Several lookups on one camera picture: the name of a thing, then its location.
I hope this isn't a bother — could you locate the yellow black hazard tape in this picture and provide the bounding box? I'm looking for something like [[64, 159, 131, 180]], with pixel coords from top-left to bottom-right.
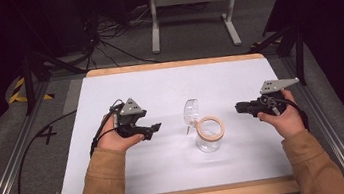
[[4, 73, 56, 106]]

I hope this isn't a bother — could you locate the person's left hand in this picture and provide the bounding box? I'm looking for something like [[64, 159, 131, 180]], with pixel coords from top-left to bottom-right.
[[93, 109, 148, 156]]

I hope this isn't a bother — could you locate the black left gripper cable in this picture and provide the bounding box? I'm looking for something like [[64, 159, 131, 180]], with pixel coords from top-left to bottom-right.
[[82, 97, 132, 158]]

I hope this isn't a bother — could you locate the black floor cable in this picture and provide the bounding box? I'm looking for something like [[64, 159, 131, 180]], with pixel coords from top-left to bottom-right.
[[4, 110, 89, 194]]

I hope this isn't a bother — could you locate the white table mat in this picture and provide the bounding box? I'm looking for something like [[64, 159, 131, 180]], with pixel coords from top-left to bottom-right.
[[41, 51, 295, 194]]

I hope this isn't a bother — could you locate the black tripod stand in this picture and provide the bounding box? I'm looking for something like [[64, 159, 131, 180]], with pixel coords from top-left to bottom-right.
[[17, 42, 93, 117], [244, 20, 312, 93]]

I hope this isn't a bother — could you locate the clear glass jar lid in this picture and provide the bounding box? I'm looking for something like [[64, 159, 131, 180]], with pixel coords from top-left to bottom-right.
[[181, 98, 204, 135]]

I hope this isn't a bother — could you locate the black tape floor mark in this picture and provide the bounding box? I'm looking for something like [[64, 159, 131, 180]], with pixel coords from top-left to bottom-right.
[[36, 124, 59, 147]]

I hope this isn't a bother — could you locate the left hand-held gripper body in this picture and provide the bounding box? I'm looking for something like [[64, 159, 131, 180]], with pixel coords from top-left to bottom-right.
[[110, 95, 151, 141]]

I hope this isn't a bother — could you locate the clear glass jar wooden rim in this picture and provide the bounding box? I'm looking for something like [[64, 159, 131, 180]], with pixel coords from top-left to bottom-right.
[[192, 114, 228, 155]]

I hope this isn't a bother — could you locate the person's right hand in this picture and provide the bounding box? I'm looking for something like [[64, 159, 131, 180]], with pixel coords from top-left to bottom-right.
[[253, 86, 307, 143]]

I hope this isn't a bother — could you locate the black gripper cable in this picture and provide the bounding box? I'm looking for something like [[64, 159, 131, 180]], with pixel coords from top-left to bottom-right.
[[260, 89, 311, 137], [82, 97, 132, 158]]

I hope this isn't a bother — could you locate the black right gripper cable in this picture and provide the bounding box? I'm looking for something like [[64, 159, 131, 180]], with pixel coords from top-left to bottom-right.
[[260, 89, 311, 137]]

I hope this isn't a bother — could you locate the bundle of black floor cables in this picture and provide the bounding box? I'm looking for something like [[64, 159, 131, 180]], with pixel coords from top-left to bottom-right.
[[77, 3, 161, 73]]

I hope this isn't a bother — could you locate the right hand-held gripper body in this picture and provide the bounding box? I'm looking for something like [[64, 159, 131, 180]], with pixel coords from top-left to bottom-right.
[[248, 75, 305, 121]]

